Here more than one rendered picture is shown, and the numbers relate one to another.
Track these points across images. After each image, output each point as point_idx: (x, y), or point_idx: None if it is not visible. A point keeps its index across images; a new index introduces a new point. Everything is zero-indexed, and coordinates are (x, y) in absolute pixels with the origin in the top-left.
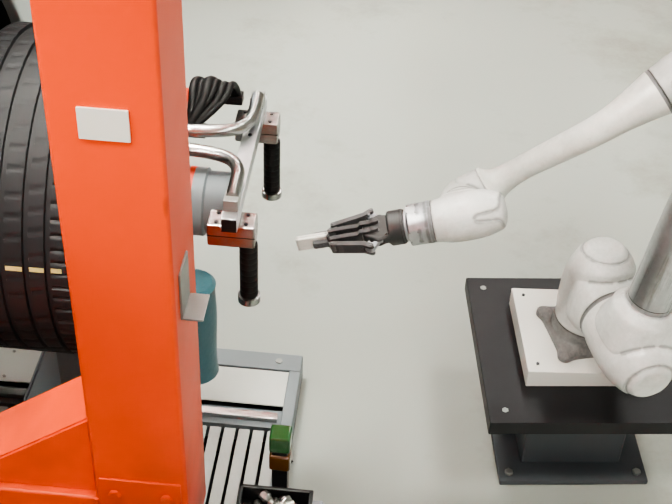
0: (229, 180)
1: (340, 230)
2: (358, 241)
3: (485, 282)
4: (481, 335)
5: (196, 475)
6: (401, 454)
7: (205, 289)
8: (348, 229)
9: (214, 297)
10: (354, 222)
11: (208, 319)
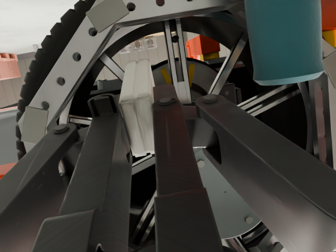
0: (235, 236)
1: (130, 188)
2: (289, 248)
3: None
4: None
5: None
6: None
7: (316, 78)
8: (127, 217)
9: (307, 51)
10: (25, 245)
11: (319, 14)
